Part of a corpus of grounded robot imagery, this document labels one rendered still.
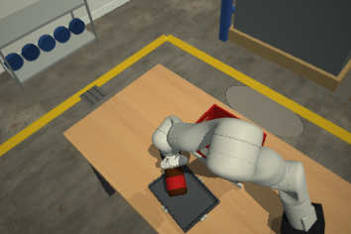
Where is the dark brown bottle with red label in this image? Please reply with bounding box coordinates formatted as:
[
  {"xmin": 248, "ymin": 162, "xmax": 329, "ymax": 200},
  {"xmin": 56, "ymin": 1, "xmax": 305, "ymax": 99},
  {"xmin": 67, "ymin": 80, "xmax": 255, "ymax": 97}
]
[{"xmin": 165, "ymin": 167, "xmax": 187, "ymax": 196}]

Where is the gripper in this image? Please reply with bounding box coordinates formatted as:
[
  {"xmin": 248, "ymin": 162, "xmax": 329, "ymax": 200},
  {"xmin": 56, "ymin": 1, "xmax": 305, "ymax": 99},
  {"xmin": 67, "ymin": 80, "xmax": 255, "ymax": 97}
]
[{"xmin": 159, "ymin": 150, "xmax": 187, "ymax": 170}]

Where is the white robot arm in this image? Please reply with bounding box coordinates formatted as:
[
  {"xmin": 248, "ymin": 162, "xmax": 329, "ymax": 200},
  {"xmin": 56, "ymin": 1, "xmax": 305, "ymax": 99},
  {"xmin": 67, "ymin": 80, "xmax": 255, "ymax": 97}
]
[{"xmin": 152, "ymin": 115, "xmax": 317, "ymax": 232}]

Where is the red divided crate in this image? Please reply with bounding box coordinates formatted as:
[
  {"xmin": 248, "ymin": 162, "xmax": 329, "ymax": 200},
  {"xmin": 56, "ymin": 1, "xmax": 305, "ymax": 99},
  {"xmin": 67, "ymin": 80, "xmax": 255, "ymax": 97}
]
[{"xmin": 196, "ymin": 104, "xmax": 240, "ymax": 158}]

